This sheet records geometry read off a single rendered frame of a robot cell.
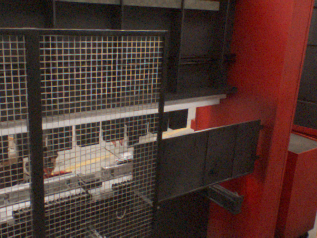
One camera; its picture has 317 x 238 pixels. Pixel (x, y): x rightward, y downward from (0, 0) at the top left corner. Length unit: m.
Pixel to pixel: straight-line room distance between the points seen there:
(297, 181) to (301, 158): 0.21
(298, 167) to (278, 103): 0.73
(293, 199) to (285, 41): 1.43
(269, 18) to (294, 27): 0.19
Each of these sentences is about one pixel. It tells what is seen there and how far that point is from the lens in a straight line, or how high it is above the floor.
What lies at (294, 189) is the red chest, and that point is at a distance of 3.46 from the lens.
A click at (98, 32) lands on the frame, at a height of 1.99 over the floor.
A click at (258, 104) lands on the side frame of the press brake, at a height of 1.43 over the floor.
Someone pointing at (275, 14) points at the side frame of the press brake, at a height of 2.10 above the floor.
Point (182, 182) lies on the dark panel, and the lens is 2.50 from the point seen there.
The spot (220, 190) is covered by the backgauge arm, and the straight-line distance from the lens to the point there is 2.77.
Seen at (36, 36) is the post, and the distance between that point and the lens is 1.48.
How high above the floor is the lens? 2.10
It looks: 17 degrees down
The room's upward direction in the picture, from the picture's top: 3 degrees clockwise
